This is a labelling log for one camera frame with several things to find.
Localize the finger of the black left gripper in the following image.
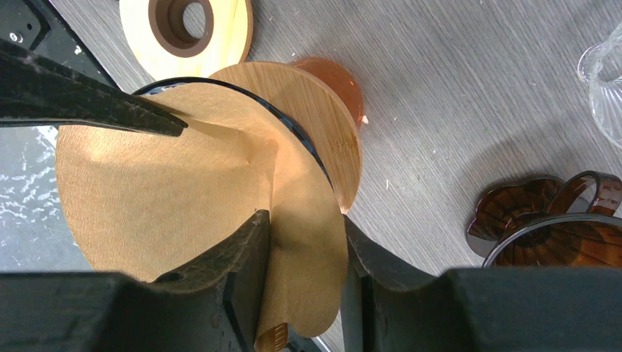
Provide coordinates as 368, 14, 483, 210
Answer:
1, 41, 188, 136

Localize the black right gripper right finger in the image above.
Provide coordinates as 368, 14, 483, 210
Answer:
340, 220, 621, 351

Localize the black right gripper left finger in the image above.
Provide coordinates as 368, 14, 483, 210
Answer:
1, 210, 271, 351

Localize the brown paper coffee filter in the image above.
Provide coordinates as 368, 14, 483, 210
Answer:
56, 83, 348, 337

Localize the brown plastic dripper with handle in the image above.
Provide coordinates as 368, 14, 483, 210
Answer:
465, 171, 621, 268

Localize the blue plastic dripper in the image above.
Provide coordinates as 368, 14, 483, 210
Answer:
132, 76, 332, 186

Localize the orange glass carafe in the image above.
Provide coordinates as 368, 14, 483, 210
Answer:
290, 56, 365, 128

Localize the clear glass dripper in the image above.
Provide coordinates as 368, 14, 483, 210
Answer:
577, 25, 621, 148

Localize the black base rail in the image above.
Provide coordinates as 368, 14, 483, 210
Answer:
1, 0, 118, 88

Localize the wooden ring collar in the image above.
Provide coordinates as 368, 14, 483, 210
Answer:
119, 0, 253, 80

